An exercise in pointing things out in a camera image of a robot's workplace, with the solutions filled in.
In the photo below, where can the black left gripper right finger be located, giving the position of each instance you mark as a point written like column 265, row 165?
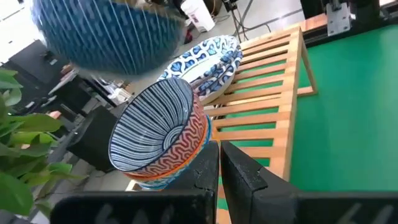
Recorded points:
column 245, row 180

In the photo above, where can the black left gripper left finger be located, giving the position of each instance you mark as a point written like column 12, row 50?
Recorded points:
column 199, row 180

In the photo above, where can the red zigzag patterned bowl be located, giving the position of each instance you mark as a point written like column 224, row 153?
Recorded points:
column 183, row 146

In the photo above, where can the navy and white patterned bowl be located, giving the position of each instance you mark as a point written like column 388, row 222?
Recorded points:
column 149, row 130

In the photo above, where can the blue and white patterned plate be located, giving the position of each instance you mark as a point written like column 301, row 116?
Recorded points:
column 214, row 99
column 217, row 46

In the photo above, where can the blue bowl with white lines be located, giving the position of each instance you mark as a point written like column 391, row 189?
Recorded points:
column 109, row 37

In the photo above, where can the wooden slatted shelf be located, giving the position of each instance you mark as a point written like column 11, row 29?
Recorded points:
column 289, row 102

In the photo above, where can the green table mat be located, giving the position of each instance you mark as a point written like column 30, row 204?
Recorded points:
column 342, row 124

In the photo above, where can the black box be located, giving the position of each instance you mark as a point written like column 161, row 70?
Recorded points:
column 93, row 140

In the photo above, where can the white waste bin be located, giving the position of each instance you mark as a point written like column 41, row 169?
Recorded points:
column 197, row 15

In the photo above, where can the green leafy plant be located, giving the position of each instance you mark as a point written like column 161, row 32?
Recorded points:
column 31, row 124

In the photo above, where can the black cluttered desk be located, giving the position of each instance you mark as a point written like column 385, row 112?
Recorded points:
column 28, row 59

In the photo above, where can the black aluminium table frame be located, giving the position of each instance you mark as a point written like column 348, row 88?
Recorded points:
column 367, row 26

